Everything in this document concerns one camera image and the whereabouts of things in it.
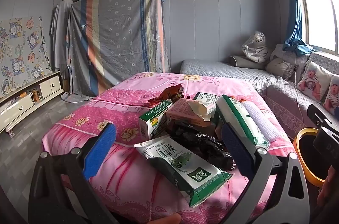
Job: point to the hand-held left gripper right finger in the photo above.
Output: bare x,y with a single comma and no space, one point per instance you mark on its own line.
235,151

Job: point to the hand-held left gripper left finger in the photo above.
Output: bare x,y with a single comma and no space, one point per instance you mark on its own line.
100,150

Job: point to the yellow tape roll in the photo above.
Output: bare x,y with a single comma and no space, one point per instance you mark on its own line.
300,152

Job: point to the black plastic bag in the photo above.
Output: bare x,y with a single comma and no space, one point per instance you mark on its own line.
204,142

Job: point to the large green white tissue pack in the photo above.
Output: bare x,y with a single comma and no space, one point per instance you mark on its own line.
241,118

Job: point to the white textured paper roll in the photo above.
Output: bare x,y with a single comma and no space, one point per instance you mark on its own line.
262,120

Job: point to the green white tissue wrapper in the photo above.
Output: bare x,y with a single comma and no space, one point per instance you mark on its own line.
182,168

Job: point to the green white milk carton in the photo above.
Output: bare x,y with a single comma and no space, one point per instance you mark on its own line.
151,123

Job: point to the green white box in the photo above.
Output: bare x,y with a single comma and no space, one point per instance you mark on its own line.
206,98

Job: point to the torn pink box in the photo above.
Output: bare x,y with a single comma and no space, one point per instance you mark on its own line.
185,110

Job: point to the red brown snack wrapper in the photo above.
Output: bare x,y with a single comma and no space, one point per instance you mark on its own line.
169,94

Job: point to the person's right hand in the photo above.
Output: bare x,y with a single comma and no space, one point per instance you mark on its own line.
331,181

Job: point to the person's left hand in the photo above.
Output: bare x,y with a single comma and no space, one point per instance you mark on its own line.
166,219

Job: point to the baby print pillow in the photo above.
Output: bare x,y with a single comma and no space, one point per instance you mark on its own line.
312,81
333,97

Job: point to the pink floral bedsheet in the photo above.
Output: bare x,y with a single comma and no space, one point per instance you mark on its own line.
119,97

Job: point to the grey square cushion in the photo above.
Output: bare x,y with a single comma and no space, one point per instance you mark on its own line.
280,67

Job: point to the grey bolster cushion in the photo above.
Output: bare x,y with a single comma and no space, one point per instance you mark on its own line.
246,62

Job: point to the white low cabinet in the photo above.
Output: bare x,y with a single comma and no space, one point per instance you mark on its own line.
21,105

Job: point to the plastic wrapped plush toy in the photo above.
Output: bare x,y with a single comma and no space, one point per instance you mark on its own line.
257,46

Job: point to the striped cloth cover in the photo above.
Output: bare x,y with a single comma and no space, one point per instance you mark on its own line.
119,36

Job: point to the white hanging cloth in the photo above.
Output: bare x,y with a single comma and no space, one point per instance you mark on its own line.
59,33

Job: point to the cartoon print cloth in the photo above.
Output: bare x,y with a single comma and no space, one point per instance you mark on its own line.
21,54

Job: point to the blue curtain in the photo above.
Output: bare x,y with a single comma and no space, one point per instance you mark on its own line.
294,15

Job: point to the window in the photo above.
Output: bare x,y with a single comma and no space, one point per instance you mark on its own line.
323,9

